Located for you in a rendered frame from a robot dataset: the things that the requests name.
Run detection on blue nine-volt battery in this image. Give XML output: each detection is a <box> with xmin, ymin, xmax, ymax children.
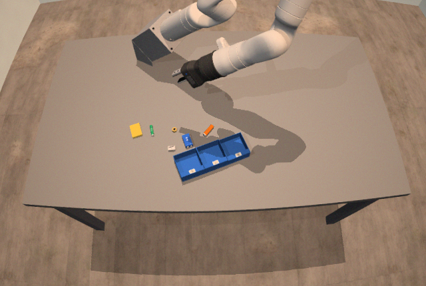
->
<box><xmin>182</xmin><ymin>134</ymin><xmax>193</xmax><ymax>148</ymax></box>

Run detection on blue rack of bins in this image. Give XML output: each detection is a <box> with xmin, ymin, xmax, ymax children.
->
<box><xmin>173</xmin><ymin>133</ymin><xmax>250</xmax><ymax>182</ymax></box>

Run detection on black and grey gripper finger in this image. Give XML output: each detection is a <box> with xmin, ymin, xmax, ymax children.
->
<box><xmin>172</xmin><ymin>69</ymin><xmax>181</xmax><ymax>77</ymax></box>
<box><xmin>178</xmin><ymin>77</ymin><xmax>187</xmax><ymax>84</ymax></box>

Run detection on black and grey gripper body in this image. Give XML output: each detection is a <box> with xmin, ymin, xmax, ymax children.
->
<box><xmin>180</xmin><ymin>37</ymin><xmax>238</xmax><ymax>88</ymax></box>

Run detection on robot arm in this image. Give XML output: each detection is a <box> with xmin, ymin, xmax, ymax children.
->
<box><xmin>160</xmin><ymin>0</ymin><xmax>312</xmax><ymax>70</ymax></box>

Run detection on orange aa battery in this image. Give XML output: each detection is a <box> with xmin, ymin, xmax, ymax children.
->
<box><xmin>203</xmin><ymin>125</ymin><xmax>214</xmax><ymax>136</ymax></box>

